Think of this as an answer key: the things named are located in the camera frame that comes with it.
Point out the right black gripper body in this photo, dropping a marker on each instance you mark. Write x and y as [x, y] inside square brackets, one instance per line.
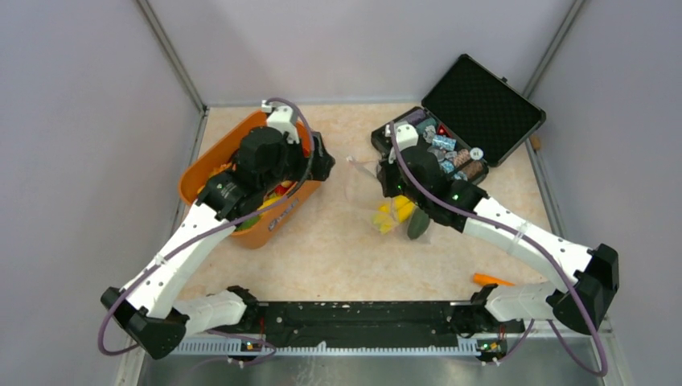
[392, 182]

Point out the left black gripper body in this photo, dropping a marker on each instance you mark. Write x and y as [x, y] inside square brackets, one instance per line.
[292, 165]

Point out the yellow toy banana bunch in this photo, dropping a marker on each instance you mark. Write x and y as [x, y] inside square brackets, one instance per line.
[393, 212]

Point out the clear zip top bag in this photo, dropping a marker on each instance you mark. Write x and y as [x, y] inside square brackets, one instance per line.
[363, 194]

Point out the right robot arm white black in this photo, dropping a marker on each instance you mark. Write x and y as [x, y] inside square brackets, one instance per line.
[581, 282]

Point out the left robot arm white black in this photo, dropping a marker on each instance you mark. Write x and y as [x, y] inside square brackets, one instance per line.
[223, 188]

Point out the orange plastic basket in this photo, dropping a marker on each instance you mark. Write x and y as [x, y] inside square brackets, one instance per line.
[282, 213]

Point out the black poker chip case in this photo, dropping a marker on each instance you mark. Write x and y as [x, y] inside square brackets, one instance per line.
[472, 120]

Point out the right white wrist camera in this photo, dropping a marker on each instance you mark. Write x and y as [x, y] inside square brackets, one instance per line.
[400, 137]

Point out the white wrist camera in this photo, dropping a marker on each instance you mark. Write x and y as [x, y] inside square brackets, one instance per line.
[400, 137]
[283, 118]

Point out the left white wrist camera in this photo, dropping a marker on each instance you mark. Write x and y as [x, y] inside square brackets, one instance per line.
[283, 118]

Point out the orange handled tool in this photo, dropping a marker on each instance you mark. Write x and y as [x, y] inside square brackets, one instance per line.
[483, 280]

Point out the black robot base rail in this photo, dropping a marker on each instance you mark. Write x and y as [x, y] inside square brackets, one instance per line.
[368, 324]

